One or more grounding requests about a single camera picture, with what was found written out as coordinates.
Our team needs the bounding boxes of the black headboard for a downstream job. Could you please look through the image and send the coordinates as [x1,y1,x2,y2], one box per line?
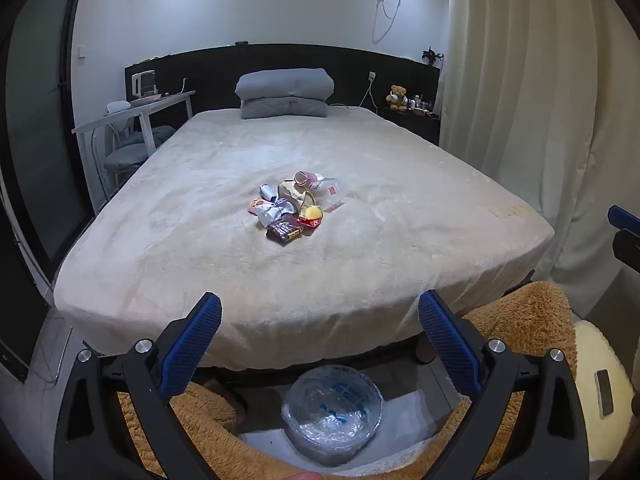
[124,44,441,143]

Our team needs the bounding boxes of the white desk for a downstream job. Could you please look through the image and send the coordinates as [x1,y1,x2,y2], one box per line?
[71,91,197,181]

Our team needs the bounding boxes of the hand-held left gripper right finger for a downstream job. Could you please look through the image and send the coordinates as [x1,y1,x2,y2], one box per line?
[417,289,591,480]

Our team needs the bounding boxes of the white electric kettle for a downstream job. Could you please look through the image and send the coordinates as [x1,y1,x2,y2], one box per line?
[131,70,162,102]

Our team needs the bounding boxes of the yellow and red packet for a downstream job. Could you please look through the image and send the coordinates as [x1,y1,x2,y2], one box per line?
[299,205,325,230]

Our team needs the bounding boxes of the clear plastic-lined bin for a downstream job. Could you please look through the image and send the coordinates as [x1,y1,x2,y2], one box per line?
[280,364,385,466]

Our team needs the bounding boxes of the group of small bottles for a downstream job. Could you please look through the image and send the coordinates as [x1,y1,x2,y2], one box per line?
[407,94,436,116]

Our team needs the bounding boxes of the grey folded pillows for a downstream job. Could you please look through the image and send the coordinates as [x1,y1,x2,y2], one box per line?
[235,67,335,106]

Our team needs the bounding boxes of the large brown plush bear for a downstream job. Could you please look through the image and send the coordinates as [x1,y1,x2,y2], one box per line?
[117,280,636,480]

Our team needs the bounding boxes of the small brown teddy bear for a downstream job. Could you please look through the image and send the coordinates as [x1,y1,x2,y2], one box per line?
[385,85,408,112]

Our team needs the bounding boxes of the white charger with cable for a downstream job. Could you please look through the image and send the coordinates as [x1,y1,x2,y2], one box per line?
[329,71,377,110]

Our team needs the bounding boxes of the clear plastic bottle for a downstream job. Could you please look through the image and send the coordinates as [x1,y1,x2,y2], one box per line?
[314,177,348,212]

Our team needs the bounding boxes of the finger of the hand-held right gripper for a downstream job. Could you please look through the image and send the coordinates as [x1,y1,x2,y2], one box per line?
[607,206,640,233]
[612,228,640,273]

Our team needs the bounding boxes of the beige plush blanket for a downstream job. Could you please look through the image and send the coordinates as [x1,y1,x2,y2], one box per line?
[52,107,556,371]

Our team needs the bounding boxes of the dark glass door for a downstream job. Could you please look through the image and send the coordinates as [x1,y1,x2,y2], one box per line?
[0,0,97,306]

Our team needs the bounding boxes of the white plastic bag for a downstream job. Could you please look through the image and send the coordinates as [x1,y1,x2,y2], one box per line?
[256,199,297,229]

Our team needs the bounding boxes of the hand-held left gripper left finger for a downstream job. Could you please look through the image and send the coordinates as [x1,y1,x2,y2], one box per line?
[54,291,223,480]

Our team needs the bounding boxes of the brown chocolate wrapper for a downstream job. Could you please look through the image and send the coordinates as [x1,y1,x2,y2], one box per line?
[266,220,304,246]

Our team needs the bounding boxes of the white chair with grey cushion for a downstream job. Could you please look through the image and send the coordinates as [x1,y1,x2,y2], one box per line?
[91,102,176,201]

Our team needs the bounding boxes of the grey pillow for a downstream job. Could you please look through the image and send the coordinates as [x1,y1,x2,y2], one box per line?
[241,97,330,120]

